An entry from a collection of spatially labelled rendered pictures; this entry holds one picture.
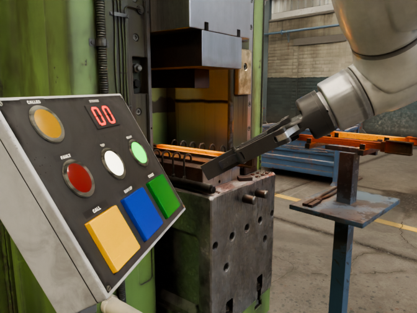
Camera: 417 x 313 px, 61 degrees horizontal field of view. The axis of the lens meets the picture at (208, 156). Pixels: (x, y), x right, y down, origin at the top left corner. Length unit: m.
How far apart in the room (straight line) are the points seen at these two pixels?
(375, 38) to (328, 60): 8.83
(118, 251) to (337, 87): 0.40
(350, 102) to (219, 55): 0.57
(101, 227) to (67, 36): 0.54
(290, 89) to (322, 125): 9.25
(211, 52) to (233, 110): 0.40
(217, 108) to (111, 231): 0.97
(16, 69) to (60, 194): 0.81
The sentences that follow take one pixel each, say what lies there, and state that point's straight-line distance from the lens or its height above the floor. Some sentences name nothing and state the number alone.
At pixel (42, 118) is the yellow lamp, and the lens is 0.53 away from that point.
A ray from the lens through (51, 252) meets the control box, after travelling 0.49.
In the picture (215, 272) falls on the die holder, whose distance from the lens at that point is 1.09.
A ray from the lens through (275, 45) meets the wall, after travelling 10.17.
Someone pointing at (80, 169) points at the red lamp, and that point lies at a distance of 0.53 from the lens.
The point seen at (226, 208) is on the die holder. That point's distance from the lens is 1.06.
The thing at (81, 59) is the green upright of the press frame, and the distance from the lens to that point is 0.92.
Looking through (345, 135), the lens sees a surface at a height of 1.01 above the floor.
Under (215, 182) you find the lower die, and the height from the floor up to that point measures 0.93.
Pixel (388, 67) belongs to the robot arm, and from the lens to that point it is 0.57.
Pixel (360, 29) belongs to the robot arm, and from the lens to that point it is 0.53.
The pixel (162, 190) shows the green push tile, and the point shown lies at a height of 1.02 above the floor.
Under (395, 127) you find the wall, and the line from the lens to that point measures 8.73.
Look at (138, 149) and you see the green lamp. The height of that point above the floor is 1.10.
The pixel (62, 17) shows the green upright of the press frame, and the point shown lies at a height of 1.37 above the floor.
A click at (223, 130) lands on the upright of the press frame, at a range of 1.40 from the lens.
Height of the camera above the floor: 1.21
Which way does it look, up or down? 11 degrees down
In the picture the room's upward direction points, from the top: straight up
